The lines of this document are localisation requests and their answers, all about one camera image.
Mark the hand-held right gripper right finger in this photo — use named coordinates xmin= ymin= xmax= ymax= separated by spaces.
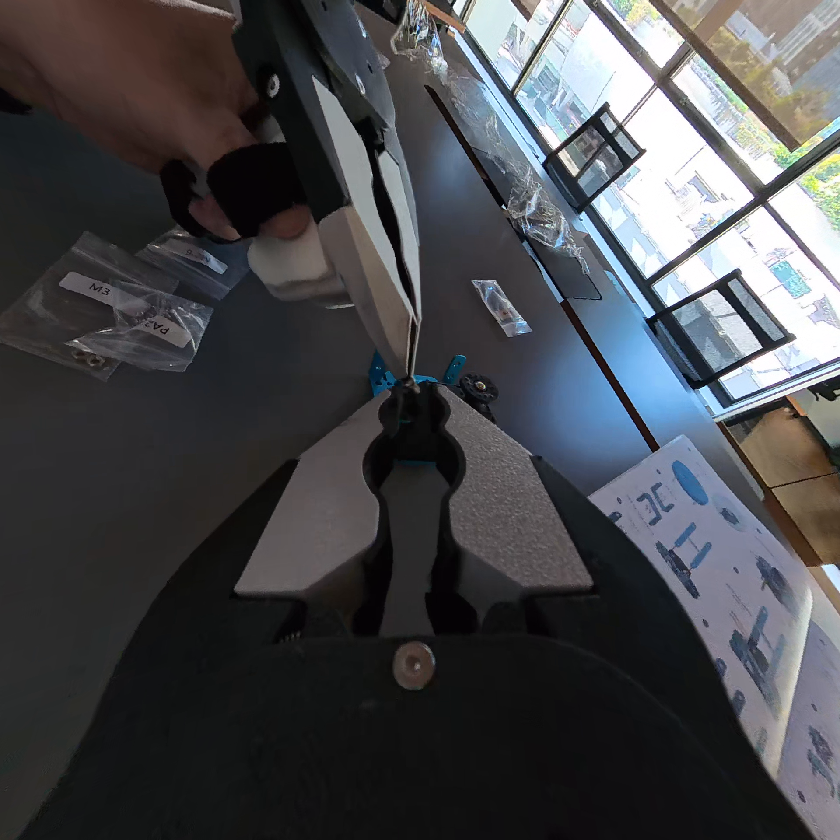
xmin=430 ymin=386 xmax=595 ymax=601

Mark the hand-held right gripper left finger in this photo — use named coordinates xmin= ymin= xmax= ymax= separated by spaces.
xmin=234 ymin=394 xmax=395 ymax=601

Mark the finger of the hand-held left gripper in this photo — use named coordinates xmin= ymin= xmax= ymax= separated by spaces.
xmin=312 ymin=79 xmax=421 ymax=371
xmin=376 ymin=153 xmax=423 ymax=324

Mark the blue metal bracket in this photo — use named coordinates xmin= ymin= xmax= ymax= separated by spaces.
xmin=367 ymin=351 xmax=470 ymax=470

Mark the black servo motor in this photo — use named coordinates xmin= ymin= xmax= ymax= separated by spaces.
xmin=459 ymin=373 xmax=500 ymax=421

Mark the dark brown desk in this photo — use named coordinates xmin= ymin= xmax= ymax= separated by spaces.
xmin=0 ymin=0 xmax=660 ymax=840

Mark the person's left hand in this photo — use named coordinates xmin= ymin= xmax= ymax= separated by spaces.
xmin=0 ymin=0 xmax=311 ymax=242

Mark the pile of clear plastic wrap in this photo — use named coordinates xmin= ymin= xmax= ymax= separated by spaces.
xmin=390 ymin=0 xmax=592 ymax=273

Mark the grey office table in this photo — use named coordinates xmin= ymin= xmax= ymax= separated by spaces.
xmin=591 ymin=262 xmax=772 ymax=506

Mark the black mesh office chair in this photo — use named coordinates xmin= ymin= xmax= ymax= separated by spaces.
xmin=646 ymin=268 xmax=797 ymax=391
xmin=543 ymin=101 xmax=647 ymax=214

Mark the white printed instruction manual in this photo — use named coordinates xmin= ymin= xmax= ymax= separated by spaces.
xmin=587 ymin=435 xmax=840 ymax=840

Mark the group of small clear bags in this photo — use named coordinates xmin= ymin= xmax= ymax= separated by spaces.
xmin=0 ymin=226 xmax=532 ymax=383

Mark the large glass window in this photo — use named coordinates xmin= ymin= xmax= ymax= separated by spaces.
xmin=459 ymin=0 xmax=840 ymax=401

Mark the beige roller blind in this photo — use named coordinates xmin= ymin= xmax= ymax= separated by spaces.
xmin=646 ymin=0 xmax=840 ymax=152

